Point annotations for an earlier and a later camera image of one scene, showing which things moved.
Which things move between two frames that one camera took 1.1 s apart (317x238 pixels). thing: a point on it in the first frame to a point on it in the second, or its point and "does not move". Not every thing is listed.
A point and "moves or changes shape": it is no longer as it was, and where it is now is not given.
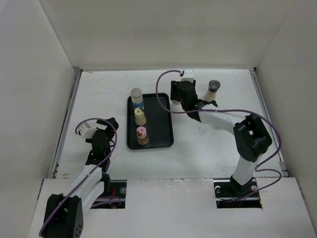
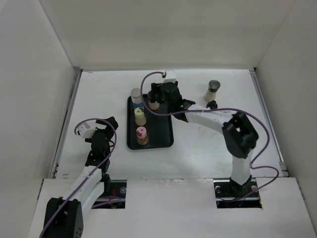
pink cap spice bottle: [142, 137] does not move
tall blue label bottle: [137, 97] does not move
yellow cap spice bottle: [140, 117] does not move
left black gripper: [110, 131] does not move
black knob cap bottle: [176, 102] moves or changes shape
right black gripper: [174, 90] to [157, 88]
